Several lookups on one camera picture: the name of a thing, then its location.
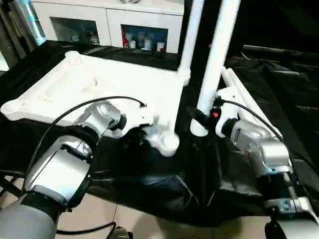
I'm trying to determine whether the black left wrist camera cable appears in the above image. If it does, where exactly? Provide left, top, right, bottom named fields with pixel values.
left=23, top=96, right=148, bottom=185

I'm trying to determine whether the red white box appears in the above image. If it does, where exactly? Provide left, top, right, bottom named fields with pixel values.
left=121, top=27, right=130, bottom=48

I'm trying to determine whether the white display cabinet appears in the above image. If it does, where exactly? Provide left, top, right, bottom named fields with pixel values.
left=32, top=0, right=185, bottom=54

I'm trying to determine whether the black metal table frame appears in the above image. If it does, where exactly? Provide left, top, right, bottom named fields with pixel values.
left=0, top=174, right=25, bottom=200

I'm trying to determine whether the white plastic table leg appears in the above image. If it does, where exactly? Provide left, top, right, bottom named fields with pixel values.
left=177, top=0, right=205, bottom=87
left=221, top=66, right=250, bottom=100
left=225, top=67, right=284, bottom=140
left=189, top=0, right=242, bottom=137

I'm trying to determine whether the long black bar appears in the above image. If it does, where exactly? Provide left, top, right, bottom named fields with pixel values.
left=243, top=44, right=319, bottom=57

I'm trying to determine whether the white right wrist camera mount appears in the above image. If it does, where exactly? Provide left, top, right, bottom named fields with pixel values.
left=214, top=88, right=241, bottom=137

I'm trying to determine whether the black shiny mat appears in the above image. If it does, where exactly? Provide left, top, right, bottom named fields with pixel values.
left=0, top=38, right=319, bottom=227

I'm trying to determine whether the light blue panel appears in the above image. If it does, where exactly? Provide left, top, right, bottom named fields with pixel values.
left=23, top=0, right=48, bottom=47

